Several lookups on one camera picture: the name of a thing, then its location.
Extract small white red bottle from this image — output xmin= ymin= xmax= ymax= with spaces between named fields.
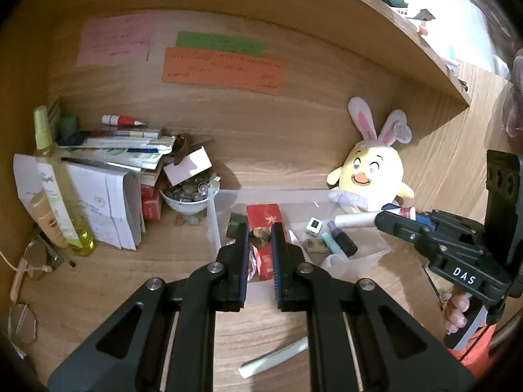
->
xmin=333 ymin=207 xmax=417 ymax=228

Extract pink sticky note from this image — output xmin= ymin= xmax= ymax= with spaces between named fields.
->
xmin=76 ymin=12 xmax=158 ymax=67

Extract orange sticky note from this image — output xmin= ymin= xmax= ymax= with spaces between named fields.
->
xmin=161 ymin=47 xmax=286 ymax=96

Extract clear plastic storage bin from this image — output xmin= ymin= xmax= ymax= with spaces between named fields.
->
xmin=208 ymin=188 xmax=402 ymax=296

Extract round eyeglasses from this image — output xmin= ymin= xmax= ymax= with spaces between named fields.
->
xmin=6 ymin=237 xmax=76 ymax=347

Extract beige cream tube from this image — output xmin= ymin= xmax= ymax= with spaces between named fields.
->
xmin=30 ymin=190 xmax=69 ymax=249

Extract teal white tube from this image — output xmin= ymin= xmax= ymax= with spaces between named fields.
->
xmin=321 ymin=232 xmax=347 ymax=259

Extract right hand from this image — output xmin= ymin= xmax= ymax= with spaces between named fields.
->
xmin=443 ymin=288 xmax=470 ymax=335

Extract stack of books and papers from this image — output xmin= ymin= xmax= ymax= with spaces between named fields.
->
xmin=12 ymin=127 xmax=177 ymax=252

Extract small white pink box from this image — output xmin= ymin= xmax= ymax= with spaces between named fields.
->
xmin=163 ymin=147 xmax=212 ymax=186

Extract yellow chick plush toy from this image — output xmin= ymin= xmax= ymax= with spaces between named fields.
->
xmin=326 ymin=96 xmax=414 ymax=213

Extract red packet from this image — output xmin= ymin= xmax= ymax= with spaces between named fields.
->
xmin=246 ymin=204 xmax=285 ymax=281

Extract white bowl of coins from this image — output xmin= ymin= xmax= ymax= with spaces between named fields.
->
xmin=160 ymin=171 xmax=221 ymax=215

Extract white tape roll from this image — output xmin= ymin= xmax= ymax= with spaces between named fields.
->
xmin=321 ymin=254 xmax=348 ymax=281

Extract small white black cube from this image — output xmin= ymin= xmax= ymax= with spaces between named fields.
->
xmin=305 ymin=217 xmax=324 ymax=237

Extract green sticky note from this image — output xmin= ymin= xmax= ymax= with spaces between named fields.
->
xmin=176 ymin=31 xmax=265 ymax=57

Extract red white glue tube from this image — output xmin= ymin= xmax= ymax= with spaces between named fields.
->
xmin=101 ymin=115 xmax=145 ymax=126

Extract dark green glass jar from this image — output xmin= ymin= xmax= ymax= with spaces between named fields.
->
xmin=226 ymin=211 xmax=247 ymax=239

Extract pale green tube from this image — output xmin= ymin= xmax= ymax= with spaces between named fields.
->
xmin=238 ymin=336 xmax=309 ymax=379

